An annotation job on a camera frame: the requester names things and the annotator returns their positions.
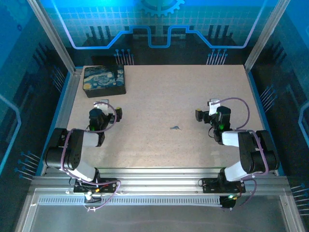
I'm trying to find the starry night patterned box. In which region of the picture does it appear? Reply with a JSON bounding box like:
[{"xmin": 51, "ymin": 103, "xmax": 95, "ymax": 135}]
[{"xmin": 83, "ymin": 65, "xmax": 127, "ymax": 98}]

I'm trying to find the black controller box with LEDs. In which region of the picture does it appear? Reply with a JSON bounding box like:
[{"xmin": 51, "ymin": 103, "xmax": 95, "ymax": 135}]
[{"xmin": 219, "ymin": 195, "xmax": 237, "ymax": 210}]

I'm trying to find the grey metal front panel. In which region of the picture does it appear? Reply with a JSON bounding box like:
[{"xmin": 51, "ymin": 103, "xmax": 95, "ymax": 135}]
[{"xmin": 14, "ymin": 188, "xmax": 306, "ymax": 232}]

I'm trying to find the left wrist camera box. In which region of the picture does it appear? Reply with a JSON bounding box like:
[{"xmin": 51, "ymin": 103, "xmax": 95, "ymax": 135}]
[{"xmin": 96, "ymin": 98, "xmax": 110, "ymax": 112}]

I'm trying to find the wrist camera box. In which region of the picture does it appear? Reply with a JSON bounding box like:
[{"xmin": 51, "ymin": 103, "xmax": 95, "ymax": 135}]
[
  {"xmin": 96, "ymin": 98, "xmax": 110, "ymax": 112},
  {"xmin": 208, "ymin": 98, "xmax": 221, "ymax": 116}
]

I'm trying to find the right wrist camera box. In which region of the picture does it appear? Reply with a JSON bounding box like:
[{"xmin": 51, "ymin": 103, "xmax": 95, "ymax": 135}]
[{"xmin": 208, "ymin": 98, "xmax": 221, "ymax": 116}]

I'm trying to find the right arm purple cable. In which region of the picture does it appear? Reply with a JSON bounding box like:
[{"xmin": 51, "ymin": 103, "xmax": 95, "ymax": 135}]
[{"xmin": 217, "ymin": 97, "xmax": 269, "ymax": 209}]

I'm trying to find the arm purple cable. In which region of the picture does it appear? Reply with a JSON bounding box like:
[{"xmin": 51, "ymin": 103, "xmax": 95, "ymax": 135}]
[
  {"xmin": 217, "ymin": 97, "xmax": 269, "ymax": 209},
  {"xmin": 57, "ymin": 101, "xmax": 122, "ymax": 213}
]

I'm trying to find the aluminium side rail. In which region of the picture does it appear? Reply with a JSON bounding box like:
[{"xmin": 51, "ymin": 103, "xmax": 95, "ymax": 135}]
[{"xmin": 40, "ymin": 67, "xmax": 84, "ymax": 176}]

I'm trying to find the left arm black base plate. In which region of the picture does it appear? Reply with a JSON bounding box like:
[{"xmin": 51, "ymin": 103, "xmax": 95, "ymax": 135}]
[{"xmin": 73, "ymin": 177, "xmax": 119, "ymax": 194}]

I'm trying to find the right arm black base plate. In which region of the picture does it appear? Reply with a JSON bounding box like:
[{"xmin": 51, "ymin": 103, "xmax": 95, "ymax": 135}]
[{"xmin": 200, "ymin": 177, "xmax": 246, "ymax": 194}]

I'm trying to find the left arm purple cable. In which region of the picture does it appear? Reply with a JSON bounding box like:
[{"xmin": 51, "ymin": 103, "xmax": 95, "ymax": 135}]
[{"xmin": 57, "ymin": 101, "xmax": 122, "ymax": 213}]

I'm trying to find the aluminium front rail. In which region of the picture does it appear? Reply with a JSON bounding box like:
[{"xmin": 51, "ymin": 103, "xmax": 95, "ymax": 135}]
[{"xmin": 31, "ymin": 166, "xmax": 290, "ymax": 197}]

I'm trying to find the slotted grey cable duct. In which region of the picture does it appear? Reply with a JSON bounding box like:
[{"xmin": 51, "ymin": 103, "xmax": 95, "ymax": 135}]
[{"xmin": 37, "ymin": 196, "xmax": 224, "ymax": 206}]

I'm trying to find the aluminium frame post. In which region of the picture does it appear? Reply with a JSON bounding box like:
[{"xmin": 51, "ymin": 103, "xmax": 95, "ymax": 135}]
[
  {"xmin": 243, "ymin": 0, "xmax": 292, "ymax": 73},
  {"xmin": 26, "ymin": 0, "xmax": 78, "ymax": 76}
]

